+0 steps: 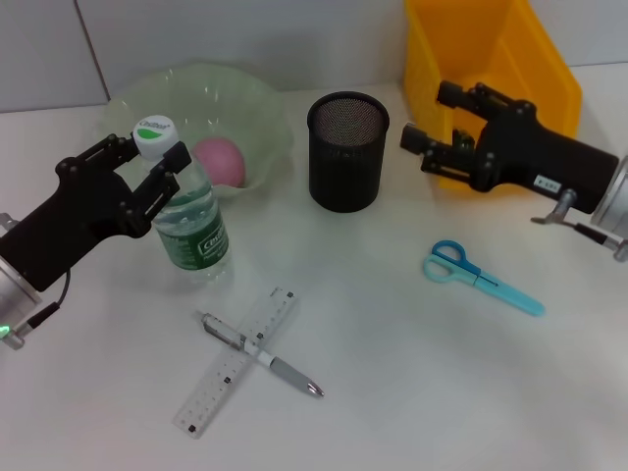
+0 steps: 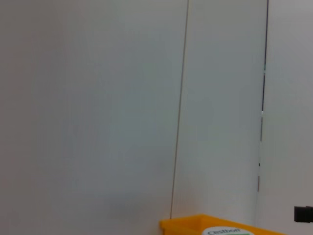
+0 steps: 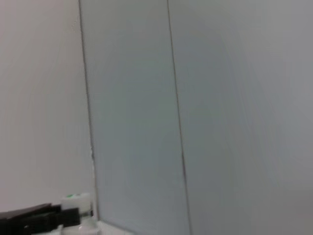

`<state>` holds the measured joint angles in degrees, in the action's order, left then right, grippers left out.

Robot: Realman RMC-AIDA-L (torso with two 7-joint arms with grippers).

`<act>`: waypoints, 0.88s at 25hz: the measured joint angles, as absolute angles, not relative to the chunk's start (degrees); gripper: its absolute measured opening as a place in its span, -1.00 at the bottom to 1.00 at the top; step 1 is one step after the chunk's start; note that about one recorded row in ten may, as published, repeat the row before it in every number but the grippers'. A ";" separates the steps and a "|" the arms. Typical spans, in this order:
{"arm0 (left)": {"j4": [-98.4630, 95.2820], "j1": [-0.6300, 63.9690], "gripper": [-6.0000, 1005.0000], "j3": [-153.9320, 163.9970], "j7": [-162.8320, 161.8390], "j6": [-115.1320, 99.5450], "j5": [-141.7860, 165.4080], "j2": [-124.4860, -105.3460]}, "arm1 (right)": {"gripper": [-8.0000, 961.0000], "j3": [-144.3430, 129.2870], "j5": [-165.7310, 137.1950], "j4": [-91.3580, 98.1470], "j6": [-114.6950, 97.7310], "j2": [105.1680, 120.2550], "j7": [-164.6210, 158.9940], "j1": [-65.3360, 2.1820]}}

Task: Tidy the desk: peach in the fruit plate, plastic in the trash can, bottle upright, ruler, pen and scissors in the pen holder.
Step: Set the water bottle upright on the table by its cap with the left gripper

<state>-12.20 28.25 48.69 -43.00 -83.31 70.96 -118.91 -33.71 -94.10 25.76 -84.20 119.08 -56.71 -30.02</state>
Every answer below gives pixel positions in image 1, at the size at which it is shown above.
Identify transparent plastic ruler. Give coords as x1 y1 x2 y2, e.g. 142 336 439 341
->
171 285 300 440

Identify silver right wrist connector post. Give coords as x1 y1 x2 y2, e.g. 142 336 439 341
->
531 189 578 227

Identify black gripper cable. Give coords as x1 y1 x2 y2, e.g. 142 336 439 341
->
563 220 628 247
26 268 73 331

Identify yellow plastic bin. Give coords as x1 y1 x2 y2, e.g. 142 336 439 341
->
402 0 584 192

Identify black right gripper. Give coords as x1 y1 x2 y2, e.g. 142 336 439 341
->
398 79 621 215

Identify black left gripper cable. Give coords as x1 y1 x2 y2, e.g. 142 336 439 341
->
26 268 73 331

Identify blue scissors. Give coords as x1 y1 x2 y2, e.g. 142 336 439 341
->
422 239 548 318

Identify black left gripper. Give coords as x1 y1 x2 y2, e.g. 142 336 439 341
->
0 134 193 291

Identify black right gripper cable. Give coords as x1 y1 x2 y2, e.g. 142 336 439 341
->
563 220 628 247

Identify pink toy peach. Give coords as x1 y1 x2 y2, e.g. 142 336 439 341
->
192 137 246 188

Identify grey grip ballpoint pen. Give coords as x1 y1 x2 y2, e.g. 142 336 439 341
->
195 308 326 399

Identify black mesh pen holder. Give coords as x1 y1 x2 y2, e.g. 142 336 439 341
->
306 90 391 214

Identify clear green-label water bottle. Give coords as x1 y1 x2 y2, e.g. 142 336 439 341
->
131 113 233 287

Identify translucent green fruit plate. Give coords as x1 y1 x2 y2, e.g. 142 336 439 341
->
96 61 296 198

